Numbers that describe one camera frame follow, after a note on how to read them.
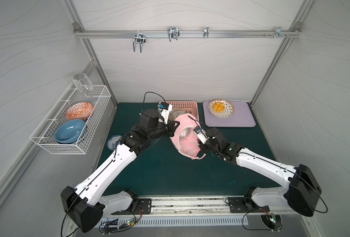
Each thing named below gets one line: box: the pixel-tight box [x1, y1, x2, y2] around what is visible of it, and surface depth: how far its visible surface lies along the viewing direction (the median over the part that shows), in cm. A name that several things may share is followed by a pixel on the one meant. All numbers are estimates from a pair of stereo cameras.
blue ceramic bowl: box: [54, 118, 85, 144], surface depth 62 cm
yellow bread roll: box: [212, 101, 225, 113], surface depth 117 cm
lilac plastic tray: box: [202, 101, 257, 128], surface depth 113 cm
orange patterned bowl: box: [65, 102, 94, 121], surface depth 72 cm
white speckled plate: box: [208, 98, 235, 119], surface depth 117 cm
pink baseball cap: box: [169, 113, 207, 160], surface depth 77 cm
